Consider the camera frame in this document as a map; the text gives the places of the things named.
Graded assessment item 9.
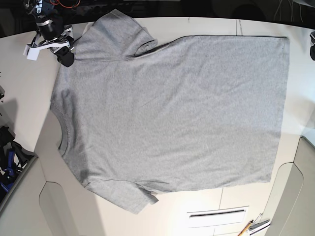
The blue and black equipment pile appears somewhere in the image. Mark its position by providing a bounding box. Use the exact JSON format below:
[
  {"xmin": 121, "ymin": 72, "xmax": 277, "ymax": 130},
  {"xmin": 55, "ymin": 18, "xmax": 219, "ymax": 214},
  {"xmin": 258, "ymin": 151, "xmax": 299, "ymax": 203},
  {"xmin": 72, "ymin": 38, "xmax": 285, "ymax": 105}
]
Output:
[{"xmin": 0, "ymin": 126, "xmax": 37, "ymax": 201}]

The white cables top right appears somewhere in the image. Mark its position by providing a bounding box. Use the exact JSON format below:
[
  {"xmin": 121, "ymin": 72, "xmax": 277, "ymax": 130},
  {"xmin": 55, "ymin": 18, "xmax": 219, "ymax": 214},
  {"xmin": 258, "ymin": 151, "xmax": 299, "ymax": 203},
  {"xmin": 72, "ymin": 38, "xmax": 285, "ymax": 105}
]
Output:
[{"xmin": 274, "ymin": 0, "xmax": 306, "ymax": 22}]

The grey T-shirt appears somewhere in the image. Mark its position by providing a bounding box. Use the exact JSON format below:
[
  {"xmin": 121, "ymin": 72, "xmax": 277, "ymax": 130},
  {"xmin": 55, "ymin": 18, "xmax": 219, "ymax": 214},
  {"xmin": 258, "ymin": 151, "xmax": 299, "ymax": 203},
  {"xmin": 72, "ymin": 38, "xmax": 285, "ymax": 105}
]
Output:
[{"xmin": 51, "ymin": 10, "xmax": 290, "ymax": 214}]

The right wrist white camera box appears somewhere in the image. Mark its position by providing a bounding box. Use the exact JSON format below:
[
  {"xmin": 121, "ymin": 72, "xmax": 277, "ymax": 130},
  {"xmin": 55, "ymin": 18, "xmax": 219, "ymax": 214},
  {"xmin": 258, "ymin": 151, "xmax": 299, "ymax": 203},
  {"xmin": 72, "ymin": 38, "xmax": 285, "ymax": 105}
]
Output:
[{"xmin": 23, "ymin": 44, "xmax": 40, "ymax": 61}]

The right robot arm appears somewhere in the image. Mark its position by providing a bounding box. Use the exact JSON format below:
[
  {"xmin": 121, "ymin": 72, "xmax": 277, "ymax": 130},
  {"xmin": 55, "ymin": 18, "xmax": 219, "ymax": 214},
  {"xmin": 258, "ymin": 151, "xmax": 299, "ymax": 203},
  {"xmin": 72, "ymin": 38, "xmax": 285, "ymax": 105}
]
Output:
[{"xmin": 23, "ymin": 0, "xmax": 74, "ymax": 67}]

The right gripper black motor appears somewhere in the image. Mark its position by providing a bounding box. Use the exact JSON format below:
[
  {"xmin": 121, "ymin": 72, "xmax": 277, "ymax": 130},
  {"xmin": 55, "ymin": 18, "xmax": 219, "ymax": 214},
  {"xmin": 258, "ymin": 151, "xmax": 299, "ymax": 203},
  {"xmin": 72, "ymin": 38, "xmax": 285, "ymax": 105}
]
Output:
[{"xmin": 31, "ymin": 19, "xmax": 74, "ymax": 67}]

